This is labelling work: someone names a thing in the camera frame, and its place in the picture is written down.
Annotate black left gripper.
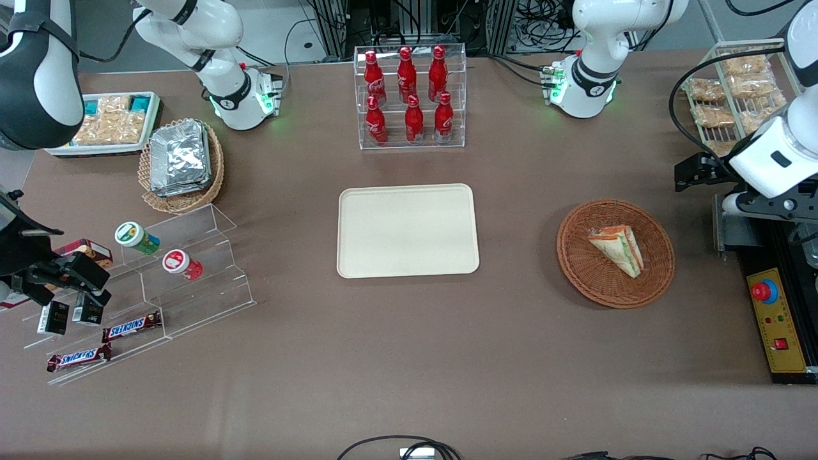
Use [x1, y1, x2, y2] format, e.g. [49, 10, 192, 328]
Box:
[674, 152, 736, 193]

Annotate triangle sandwich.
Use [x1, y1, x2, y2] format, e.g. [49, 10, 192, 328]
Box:
[588, 225, 644, 279]

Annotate brown round wicker basket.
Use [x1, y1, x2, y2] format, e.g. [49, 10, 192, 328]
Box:
[557, 199, 675, 310]

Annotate light tan wicker basket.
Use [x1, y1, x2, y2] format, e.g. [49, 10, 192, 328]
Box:
[139, 118, 225, 215]

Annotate white snack tray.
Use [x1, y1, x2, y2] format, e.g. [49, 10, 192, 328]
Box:
[45, 91, 162, 158]

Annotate beige plastic tray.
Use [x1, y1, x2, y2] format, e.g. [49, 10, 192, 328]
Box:
[337, 183, 480, 279]

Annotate small black box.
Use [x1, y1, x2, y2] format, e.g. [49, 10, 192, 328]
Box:
[72, 295, 104, 326]
[37, 300, 70, 336]

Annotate red brown chocolate box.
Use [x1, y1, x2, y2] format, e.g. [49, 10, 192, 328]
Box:
[54, 238, 114, 269]

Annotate brown snickers bar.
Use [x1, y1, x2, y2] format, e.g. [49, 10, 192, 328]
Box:
[102, 311, 162, 342]
[46, 344, 112, 372]

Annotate green lid snack cup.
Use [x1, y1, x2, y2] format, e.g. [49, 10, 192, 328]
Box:
[115, 221, 160, 255]

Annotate black machine housing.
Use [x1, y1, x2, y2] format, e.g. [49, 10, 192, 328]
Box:
[713, 192, 818, 385]

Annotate red lid snack cup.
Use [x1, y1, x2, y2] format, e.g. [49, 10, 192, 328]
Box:
[162, 249, 203, 280]

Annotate clear acrylic stepped shelf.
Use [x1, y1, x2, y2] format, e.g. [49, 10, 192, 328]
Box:
[22, 203, 256, 386]

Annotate clear bagged nut snacks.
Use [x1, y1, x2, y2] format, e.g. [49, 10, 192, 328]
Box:
[73, 95, 148, 146]

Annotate silver foil packet stack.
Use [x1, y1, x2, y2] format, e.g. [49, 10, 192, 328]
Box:
[149, 120, 212, 197]

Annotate yellow control panel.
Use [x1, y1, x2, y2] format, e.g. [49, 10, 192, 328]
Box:
[746, 267, 807, 373]

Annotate clear acrylic bottle rack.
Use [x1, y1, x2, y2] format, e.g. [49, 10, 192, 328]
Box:
[354, 43, 467, 151]

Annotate red cola bottle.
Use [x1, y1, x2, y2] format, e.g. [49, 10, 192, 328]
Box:
[428, 45, 448, 102]
[364, 50, 387, 106]
[397, 46, 417, 103]
[435, 91, 454, 142]
[405, 95, 424, 143]
[366, 96, 388, 145]

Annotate white wire rack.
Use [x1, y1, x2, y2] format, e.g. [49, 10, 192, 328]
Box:
[681, 38, 807, 173]

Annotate grey metal bracket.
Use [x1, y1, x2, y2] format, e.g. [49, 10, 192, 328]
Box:
[713, 194, 764, 256]

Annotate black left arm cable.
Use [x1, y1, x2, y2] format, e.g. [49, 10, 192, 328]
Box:
[668, 43, 787, 187]

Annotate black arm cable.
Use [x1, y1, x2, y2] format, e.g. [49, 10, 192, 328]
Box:
[75, 9, 151, 64]
[668, 43, 787, 187]

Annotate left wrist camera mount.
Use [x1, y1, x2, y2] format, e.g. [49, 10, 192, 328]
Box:
[722, 190, 818, 222]

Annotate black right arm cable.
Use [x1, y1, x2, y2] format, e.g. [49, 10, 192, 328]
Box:
[75, 9, 151, 64]

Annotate aluminium frame with cables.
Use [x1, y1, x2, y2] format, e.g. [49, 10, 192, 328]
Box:
[307, 0, 576, 61]

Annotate black looped floor cable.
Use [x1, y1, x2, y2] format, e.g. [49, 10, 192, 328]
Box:
[337, 436, 462, 460]

